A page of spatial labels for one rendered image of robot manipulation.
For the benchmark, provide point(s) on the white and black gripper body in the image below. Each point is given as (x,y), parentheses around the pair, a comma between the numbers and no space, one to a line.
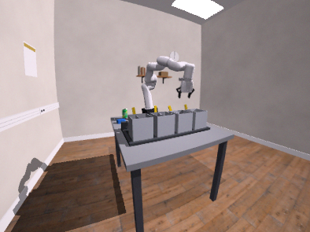
(186,87)

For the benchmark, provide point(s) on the green drink can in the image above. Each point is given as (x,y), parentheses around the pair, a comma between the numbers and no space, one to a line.
(124,113)

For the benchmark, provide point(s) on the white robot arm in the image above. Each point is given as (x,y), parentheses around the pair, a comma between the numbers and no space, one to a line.
(151,80)

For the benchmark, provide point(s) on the blue box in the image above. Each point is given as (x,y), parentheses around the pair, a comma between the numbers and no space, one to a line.
(119,120)

